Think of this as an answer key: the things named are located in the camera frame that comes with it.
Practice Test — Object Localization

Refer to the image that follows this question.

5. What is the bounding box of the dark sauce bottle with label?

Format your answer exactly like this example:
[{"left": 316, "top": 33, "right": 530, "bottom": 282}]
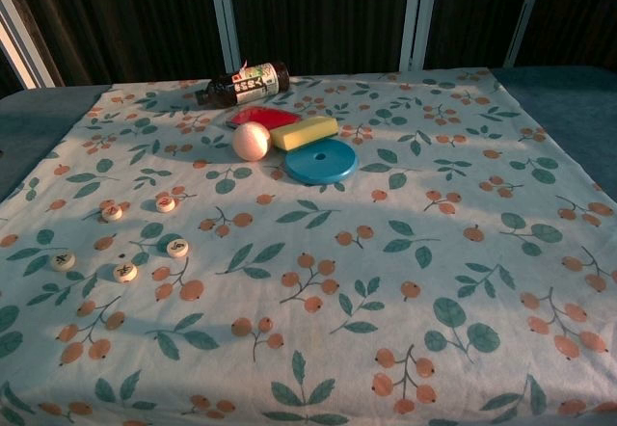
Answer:
[{"left": 195, "top": 61, "right": 290, "bottom": 108}]

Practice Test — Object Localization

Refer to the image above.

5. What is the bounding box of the red rectangular pad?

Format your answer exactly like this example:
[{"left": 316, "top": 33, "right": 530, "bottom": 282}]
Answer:
[{"left": 226, "top": 106, "right": 301, "bottom": 132}]

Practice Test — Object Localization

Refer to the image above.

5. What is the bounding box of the floral cherry print tablecloth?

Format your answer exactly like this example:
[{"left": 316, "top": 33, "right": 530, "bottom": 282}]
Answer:
[{"left": 0, "top": 69, "right": 617, "bottom": 426}]

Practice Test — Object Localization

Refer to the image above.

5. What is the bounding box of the white ball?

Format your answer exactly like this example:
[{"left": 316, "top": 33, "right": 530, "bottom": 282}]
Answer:
[{"left": 231, "top": 121, "right": 272, "bottom": 162}]

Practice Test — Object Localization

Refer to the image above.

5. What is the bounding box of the blue round disc with hole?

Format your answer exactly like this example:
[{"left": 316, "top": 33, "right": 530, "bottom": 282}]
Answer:
[{"left": 283, "top": 138, "right": 360, "bottom": 187}]

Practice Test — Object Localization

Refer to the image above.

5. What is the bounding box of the dark pleated curtain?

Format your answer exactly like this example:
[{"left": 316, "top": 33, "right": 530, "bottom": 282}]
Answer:
[{"left": 0, "top": 0, "right": 617, "bottom": 99}]

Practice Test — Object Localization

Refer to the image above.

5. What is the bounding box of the yellow sponge block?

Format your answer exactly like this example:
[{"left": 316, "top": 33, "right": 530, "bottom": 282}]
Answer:
[{"left": 269, "top": 116, "right": 340, "bottom": 152}]

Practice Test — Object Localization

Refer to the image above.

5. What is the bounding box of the white screen frame post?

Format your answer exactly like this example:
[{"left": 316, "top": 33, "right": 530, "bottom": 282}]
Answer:
[
  {"left": 0, "top": 0, "right": 67, "bottom": 90},
  {"left": 399, "top": 0, "right": 438, "bottom": 71},
  {"left": 206, "top": 0, "right": 241, "bottom": 73},
  {"left": 503, "top": 0, "right": 549, "bottom": 67}
]

